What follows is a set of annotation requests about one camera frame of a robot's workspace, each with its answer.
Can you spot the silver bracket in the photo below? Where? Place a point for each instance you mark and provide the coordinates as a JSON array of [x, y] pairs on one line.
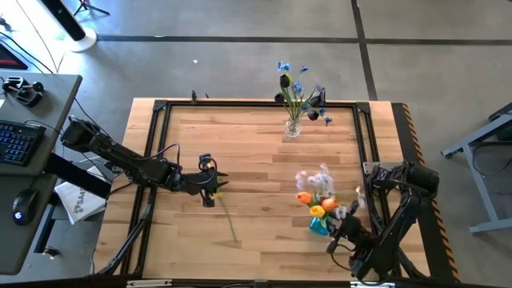
[[148, 283], [372, 285]]

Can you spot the blue glass vase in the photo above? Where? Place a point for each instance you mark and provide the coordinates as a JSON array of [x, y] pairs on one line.
[[318, 228]]

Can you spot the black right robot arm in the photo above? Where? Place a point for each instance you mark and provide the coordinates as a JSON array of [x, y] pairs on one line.
[[393, 228]]

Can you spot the black arched bracket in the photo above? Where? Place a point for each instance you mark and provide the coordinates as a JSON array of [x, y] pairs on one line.
[[321, 98]]

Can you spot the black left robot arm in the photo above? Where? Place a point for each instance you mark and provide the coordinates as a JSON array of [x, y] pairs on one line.
[[120, 154]]

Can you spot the yellow artificial tulip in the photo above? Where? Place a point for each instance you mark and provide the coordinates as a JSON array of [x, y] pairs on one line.
[[317, 211]]

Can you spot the dark red-edged panel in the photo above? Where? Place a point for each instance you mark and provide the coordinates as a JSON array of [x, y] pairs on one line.
[[8, 60]]

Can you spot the clear glass vase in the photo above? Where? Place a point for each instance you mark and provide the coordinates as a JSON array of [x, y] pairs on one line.
[[293, 128]]

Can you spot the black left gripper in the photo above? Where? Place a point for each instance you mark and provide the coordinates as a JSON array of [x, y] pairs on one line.
[[206, 182]]

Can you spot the small black desk foot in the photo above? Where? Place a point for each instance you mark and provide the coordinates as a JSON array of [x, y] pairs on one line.
[[51, 252]]

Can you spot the black aluminium table frame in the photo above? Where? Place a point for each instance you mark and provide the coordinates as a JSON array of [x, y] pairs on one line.
[[344, 105]]

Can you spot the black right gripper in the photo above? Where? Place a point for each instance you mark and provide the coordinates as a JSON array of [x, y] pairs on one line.
[[348, 232]]

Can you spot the black computer mouse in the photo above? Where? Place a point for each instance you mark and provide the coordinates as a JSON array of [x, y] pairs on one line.
[[25, 206]]

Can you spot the grey office desk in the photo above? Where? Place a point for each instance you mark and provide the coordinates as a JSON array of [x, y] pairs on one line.
[[52, 100]]

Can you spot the black backlit keyboard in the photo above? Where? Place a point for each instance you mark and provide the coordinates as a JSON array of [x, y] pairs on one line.
[[18, 142]]

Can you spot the orange artificial tulip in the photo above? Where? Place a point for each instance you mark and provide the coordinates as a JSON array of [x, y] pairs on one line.
[[329, 205], [305, 198]]

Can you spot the silver mounting plate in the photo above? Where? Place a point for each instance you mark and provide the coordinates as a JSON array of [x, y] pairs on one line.
[[367, 167]]

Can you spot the small black clip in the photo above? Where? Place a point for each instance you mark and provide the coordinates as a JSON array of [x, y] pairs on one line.
[[194, 97]]

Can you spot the black tripod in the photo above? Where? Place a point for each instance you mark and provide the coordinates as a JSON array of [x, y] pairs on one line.
[[96, 9]]

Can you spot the white artificial flower spray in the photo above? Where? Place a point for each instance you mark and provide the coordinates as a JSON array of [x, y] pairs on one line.
[[325, 179]]

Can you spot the black tower with white base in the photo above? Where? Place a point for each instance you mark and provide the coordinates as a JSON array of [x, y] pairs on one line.
[[82, 42]]

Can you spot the blue artificial flower spray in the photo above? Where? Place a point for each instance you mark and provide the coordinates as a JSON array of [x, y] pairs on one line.
[[284, 66]]

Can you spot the black clamp tool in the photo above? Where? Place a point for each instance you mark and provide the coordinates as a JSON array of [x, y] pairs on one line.
[[24, 94]]

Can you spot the grey metal stand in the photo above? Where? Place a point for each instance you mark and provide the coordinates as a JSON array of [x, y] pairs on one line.
[[481, 192]]

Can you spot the white box with label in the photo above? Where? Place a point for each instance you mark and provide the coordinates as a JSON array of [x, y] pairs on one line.
[[80, 204]]

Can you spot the green flower stem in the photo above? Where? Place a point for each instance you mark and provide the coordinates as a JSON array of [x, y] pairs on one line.
[[217, 196]]

